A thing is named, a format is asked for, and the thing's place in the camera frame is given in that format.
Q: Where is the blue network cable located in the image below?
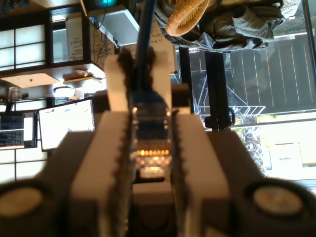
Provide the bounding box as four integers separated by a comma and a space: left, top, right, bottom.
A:
129, 0, 173, 178

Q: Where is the whiteboard with handwriting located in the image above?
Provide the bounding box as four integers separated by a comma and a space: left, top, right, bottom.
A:
69, 19, 177, 75

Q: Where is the monitor with white screen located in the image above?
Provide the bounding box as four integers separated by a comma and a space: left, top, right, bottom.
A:
38, 98, 96, 151

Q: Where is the white round container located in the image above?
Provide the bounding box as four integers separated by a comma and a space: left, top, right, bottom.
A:
53, 86, 76, 98

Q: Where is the black metal stand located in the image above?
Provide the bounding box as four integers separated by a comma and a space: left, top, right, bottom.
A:
179, 46, 235, 130

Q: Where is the white flat box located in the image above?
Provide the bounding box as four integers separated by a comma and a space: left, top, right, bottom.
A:
90, 9, 140, 46

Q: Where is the pale wooden board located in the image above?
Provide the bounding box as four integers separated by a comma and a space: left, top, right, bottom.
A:
1, 74, 60, 88

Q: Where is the monitor with dark screen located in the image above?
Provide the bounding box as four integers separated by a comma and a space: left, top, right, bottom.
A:
0, 112, 39, 149

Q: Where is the grey crumpled cloth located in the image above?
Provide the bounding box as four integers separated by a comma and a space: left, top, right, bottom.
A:
155, 0, 287, 52

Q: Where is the glass jar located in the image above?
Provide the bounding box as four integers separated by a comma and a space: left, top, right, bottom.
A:
7, 86, 23, 102

